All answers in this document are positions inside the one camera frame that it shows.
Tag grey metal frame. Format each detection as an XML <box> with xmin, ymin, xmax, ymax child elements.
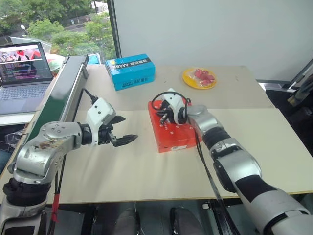
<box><xmin>255</xmin><ymin>57</ymin><xmax>313</xmax><ymax>93</ymax></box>

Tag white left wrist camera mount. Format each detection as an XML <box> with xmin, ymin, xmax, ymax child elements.
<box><xmin>87</xmin><ymin>97</ymin><xmax>117</xmax><ymax>147</ymax></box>

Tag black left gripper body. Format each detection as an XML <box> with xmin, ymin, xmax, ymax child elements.
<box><xmin>97</xmin><ymin>123</ymin><xmax>118</xmax><ymax>145</ymax></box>

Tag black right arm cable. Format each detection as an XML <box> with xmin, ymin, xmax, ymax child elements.
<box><xmin>151</xmin><ymin>91</ymin><xmax>242</xmax><ymax>235</ymax></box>

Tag white bin with turquoise interior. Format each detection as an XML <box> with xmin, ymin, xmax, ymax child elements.
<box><xmin>88</xmin><ymin>53</ymin><xmax>101</xmax><ymax>65</ymax></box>

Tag green conveyor belt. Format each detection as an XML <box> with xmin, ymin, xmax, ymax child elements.
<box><xmin>23</xmin><ymin>54</ymin><xmax>90</xmax><ymax>147</ymax></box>

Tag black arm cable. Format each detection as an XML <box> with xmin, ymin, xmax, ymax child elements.
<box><xmin>151</xmin><ymin>91</ymin><xmax>242</xmax><ymax>235</ymax></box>
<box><xmin>47</xmin><ymin>88</ymin><xmax>98</xmax><ymax>235</ymax></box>

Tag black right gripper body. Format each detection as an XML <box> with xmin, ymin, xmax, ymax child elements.
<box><xmin>160</xmin><ymin>104</ymin><xmax>176</xmax><ymax>123</ymax></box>

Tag yellow plastic plate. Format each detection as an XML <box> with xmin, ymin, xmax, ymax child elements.
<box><xmin>182</xmin><ymin>67</ymin><xmax>218</xmax><ymax>91</ymax></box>

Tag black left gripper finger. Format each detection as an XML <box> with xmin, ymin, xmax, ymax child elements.
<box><xmin>112</xmin><ymin>134</ymin><xmax>139</xmax><ymax>147</ymax></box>
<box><xmin>111</xmin><ymin>115</ymin><xmax>127</xmax><ymax>125</ymax></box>

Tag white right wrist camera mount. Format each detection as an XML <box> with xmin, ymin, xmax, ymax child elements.
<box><xmin>162</xmin><ymin>88</ymin><xmax>188</xmax><ymax>125</ymax></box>

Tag clear plastic guard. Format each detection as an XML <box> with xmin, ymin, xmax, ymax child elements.
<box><xmin>4</xmin><ymin>132</ymin><xmax>26</xmax><ymax>147</ymax></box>

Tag thin white cable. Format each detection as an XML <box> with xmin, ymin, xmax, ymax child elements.
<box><xmin>134</xmin><ymin>202</ymin><xmax>141</xmax><ymax>235</ymax></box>

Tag white side desk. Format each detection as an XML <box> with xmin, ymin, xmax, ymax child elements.
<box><xmin>0</xmin><ymin>111</ymin><xmax>37</xmax><ymax>127</ymax></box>

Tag red green plastic bag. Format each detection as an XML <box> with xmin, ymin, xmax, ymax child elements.
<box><xmin>45</xmin><ymin>53</ymin><xmax>66</xmax><ymax>76</ymax></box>

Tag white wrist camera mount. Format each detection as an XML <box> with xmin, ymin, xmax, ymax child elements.
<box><xmin>162</xmin><ymin>88</ymin><xmax>188</xmax><ymax>125</ymax></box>
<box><xmin>87</xmin><ymin>97</ymin><xmax>117</xmax><ymax>147</ymax></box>

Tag dark metal stand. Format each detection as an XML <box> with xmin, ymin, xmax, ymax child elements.
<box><xmin>287</xmin><ymin>78</ymin><xmax>313</xmax><ymax>106</ymax></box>

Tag red box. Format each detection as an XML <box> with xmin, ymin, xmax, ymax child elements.
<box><xmin>148</xmin><ymin>99</ymin><xmax>203</xmax><ymax>154</ymax></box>

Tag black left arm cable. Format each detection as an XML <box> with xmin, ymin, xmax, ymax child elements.
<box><xmin>47</xmin><ymin>88</ymin><xmax>98</xmax><ymax>235</ymax></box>

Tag dark rounded shape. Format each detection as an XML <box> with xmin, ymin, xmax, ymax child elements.
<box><xmin>114</xmin><ymin>208</ymin><xmax>137</xmax><ymax>235</ymax></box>
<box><xmin>170</xmin><ymin>207</ymin><xmax>205</xmax><ymax>235</ymax></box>

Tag blue cardboard box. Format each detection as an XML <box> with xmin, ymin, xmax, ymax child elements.
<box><xmin>105</xmin><ymin>53</ymin><xmax>156</xmax><ymax>92</ymax></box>

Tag bag of red sweets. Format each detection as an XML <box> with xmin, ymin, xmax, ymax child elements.
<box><xmin>189</xmin><ymin>68</ymin><xmax>216</xmax><ymax>87</ymax></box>

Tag grey open laptop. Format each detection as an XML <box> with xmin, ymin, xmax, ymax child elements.
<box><xmin>0</xmin><ymin>41</ymin><xmax>54</xmax><ymax>116</ymax></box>

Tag black window pillar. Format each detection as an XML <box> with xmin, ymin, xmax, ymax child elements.
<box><xmin>107</xmin><ymin>0</ymin><xmax>122</xmax><ymax>59</ymax></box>

